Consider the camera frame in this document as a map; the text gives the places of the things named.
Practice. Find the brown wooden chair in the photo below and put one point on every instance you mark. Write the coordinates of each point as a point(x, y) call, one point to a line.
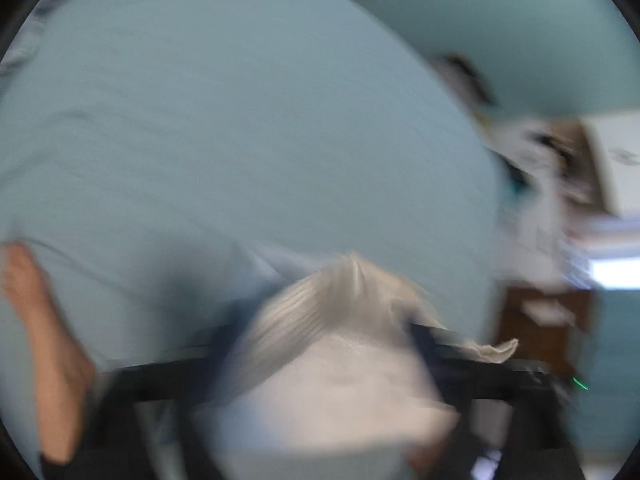
point(549, 325)

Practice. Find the white cabinet with black handles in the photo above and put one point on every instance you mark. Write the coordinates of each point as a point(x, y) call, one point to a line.
point(546, 161)

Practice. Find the teal bed sheet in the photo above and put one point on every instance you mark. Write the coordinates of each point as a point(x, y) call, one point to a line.
point(147, 141)

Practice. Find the person's left hand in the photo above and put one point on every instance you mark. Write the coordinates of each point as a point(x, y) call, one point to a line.
point(63, 373)

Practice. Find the white and blue knit sweater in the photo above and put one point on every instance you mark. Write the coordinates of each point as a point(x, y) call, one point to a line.
point(324, 380)

